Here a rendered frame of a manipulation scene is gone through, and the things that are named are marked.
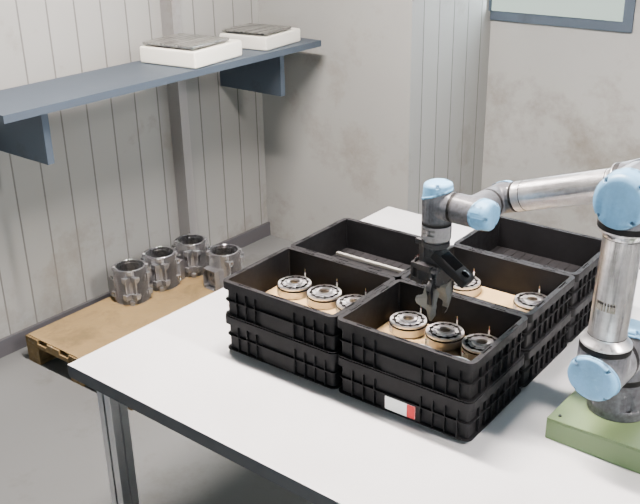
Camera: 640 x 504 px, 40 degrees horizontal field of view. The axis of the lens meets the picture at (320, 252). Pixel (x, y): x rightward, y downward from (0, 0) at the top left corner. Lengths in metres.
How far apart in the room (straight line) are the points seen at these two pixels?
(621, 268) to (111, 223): 2.94
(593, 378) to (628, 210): 0.40
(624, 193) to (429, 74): 2.71
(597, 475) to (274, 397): 0.83
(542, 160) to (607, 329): 3.02
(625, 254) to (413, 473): 0.69
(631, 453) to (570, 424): 0.15
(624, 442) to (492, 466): 0.31
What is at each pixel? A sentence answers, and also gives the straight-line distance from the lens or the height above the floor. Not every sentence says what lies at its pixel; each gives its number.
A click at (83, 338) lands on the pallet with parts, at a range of 4.00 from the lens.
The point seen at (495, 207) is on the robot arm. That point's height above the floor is 1.25.
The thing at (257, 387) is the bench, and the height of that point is 0.70.
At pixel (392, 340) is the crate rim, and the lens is 2.18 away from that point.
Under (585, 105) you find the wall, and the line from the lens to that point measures 4.82.
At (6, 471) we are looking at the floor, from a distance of 3.49.
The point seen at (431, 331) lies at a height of 0.86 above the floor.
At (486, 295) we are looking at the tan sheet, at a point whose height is 0.83.
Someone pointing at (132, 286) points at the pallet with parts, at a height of 0.22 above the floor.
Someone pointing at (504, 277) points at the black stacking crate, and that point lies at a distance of 2.65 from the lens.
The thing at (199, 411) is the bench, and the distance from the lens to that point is 2.35.
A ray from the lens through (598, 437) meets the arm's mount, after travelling 2.20.
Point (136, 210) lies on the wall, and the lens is 4.50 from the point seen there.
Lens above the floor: 1.98
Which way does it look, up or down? 23 degrees down
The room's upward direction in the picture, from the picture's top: 1 degrees counter-clockwise
